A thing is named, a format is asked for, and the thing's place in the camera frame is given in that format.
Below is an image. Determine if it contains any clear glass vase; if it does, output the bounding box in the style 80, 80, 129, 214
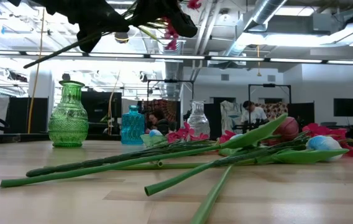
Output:
186, 100, 211, 138

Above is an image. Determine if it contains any person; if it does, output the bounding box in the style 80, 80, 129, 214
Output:
241, 100, 268, 125
145, 110, 177, 135

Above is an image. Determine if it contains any dark red artificial tulip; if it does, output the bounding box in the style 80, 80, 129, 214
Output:
190, 116, 301, 224
144, 155, 236, 197

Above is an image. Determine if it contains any floral cloth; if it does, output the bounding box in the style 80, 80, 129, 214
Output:
255, 102, 289, 121

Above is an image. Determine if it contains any black dome camera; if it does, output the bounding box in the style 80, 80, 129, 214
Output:
114, 30, 130, 44

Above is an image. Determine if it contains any black table frame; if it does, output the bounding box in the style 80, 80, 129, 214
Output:
0, 133, 124, 146

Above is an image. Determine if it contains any thin yellow cable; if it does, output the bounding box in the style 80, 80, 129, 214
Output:
107, 70, 122, 135

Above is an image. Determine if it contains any white blue cloth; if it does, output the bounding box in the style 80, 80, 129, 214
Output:
219, 100, 243, 135

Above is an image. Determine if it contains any black partition panel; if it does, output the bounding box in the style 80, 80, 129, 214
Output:
287, 102, 316, 127
4, 96, 49, 134

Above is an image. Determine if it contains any silver ventilation duct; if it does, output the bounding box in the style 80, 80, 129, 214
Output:
224, 0, 289, 58
157, 39, 184, 100

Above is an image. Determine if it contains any black frame stand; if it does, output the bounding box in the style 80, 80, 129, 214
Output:
247, 83, 292, 105
147, 79, 195, 105

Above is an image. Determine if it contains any long LED light bar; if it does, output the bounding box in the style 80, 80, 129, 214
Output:
0, 49, 353, 66

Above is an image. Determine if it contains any black wall monitor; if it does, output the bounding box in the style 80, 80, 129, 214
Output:
333, 98, 353, 118

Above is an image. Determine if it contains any yellow extension cable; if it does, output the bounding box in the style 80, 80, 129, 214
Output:
27, 7, 46, 134

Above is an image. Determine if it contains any blue glass vase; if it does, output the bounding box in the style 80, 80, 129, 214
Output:
121, 105, 146, 146

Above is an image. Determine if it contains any red patterned tapestry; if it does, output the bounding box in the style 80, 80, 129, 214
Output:
142, 99, 178, 131

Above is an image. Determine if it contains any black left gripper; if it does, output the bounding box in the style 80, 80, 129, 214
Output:
29, 0, 130, 53

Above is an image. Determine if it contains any green glass vase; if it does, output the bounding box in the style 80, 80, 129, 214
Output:
47, 80, 89, 149

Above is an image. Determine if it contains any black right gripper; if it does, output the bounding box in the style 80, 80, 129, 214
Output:
129, 0, 198, 38

